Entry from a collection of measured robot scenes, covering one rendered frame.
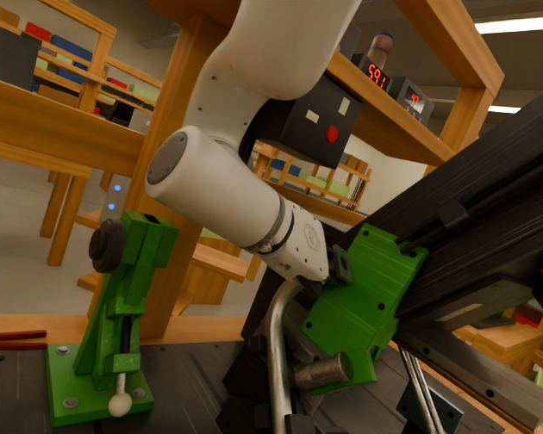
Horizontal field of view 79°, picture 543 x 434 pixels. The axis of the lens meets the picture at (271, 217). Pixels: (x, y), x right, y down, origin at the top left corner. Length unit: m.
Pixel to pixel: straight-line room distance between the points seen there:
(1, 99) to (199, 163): 0.42
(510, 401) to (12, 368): 0.69
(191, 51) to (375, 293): 0.49
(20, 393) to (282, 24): 0.55
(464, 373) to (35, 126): 0.77
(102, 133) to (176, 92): 0.16
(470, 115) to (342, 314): 1.04
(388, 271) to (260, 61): 0.36
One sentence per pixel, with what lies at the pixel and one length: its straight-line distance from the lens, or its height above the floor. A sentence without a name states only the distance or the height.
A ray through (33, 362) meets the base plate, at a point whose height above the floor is 0.90.
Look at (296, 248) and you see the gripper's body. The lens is 0.42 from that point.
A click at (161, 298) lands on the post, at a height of 0.98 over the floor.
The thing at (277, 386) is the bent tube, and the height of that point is 1.01.
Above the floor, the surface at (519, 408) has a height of 1.13.
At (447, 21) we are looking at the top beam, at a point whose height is 1.87.
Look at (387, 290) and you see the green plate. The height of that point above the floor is 1.20.
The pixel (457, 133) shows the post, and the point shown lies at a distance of 1.42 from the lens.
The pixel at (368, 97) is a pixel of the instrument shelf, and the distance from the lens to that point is 0.74.
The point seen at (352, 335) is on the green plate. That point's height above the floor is 1.12.
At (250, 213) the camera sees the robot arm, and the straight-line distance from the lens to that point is 0.35.
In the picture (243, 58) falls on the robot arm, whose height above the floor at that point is 1.37.
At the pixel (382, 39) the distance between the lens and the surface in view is 1.00.
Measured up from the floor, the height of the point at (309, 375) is 1.05.
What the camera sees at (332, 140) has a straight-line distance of 0.69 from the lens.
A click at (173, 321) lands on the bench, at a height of 0.88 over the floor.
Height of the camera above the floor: 1.29
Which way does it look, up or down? 7 degrees down
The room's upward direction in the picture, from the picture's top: 21 degrees clockwise
